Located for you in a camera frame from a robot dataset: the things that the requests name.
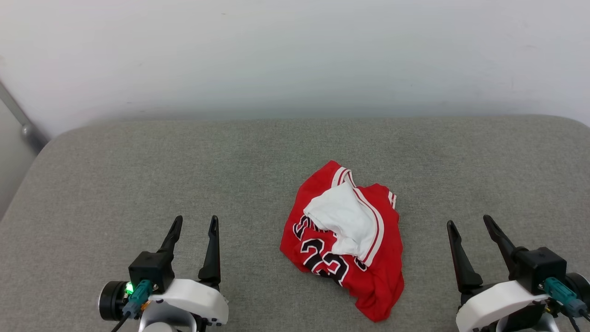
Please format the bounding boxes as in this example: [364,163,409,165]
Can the red basketball jersey white sleeves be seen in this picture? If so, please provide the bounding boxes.
[280,160,405,322]

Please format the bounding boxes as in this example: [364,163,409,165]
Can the arm's teal-plug black cable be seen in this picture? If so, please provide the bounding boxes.
[110,279,153,332]
[542,277,590,332]

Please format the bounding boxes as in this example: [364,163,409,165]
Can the left arm's teal-plug black cable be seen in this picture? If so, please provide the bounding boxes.
[110,279,153,332]

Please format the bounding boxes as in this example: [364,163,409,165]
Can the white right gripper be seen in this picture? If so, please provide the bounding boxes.
[446,215,549,332]

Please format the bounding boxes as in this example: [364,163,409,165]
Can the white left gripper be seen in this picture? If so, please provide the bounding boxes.
[148,215,230,326]

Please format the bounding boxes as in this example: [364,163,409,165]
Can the grey fabric sofa seat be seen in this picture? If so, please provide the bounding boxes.
[0,114,590,332]

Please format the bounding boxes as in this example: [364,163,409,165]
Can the right arm's teal-plug black cable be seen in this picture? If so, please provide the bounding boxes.
[542,277,590,332]

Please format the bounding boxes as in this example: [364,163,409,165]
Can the grey metal pole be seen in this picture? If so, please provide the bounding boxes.
[0,81,50,155]

